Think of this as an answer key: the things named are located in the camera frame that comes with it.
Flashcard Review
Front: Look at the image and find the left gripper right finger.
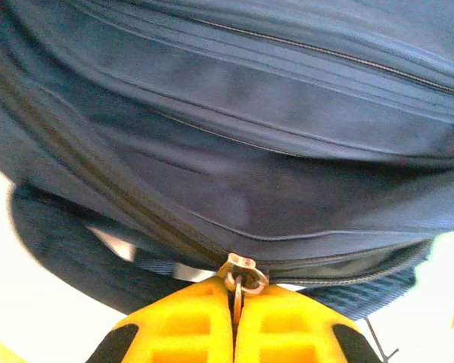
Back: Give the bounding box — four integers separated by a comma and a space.
235, 283, 379, 363

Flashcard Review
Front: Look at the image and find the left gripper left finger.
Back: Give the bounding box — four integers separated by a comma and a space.
86, 278, 235, 363

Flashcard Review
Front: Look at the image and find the navy blue backpack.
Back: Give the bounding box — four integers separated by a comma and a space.
0, 0, 454, 322

